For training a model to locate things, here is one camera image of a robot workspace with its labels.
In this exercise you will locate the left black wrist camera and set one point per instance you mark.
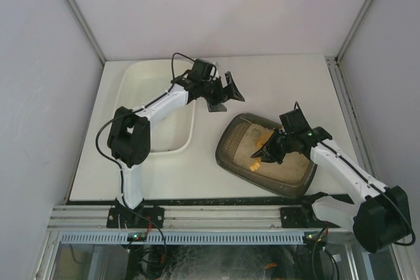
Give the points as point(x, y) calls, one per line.
point(202, 70)

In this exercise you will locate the grey slotted cable duct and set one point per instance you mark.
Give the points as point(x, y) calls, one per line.
point(185, 238)

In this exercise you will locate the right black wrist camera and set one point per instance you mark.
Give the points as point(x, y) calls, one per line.
point(295, 123)

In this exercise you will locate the yellow litter scoop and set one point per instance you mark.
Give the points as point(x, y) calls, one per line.
point(269, 149)

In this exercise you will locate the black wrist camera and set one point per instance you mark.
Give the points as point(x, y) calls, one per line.
point(295, 123)
point(202, 70)

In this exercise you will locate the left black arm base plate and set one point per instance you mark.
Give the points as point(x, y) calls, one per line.
point(143, 217)

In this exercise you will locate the white plastic tray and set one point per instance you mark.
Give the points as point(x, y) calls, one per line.
point(171, 121)

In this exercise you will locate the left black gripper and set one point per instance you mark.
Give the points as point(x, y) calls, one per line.
point(218, 92)

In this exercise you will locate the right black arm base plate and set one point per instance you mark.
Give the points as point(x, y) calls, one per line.
point(296, 217)

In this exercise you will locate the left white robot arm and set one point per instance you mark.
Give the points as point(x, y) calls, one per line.
point(130, 135)

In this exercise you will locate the aluminium front rail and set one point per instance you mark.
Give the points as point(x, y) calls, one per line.
point(175, 218)

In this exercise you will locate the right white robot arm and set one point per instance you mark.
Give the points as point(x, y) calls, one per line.
point(378, 215)

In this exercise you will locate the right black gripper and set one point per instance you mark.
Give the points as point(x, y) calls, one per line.
point(273, 149)

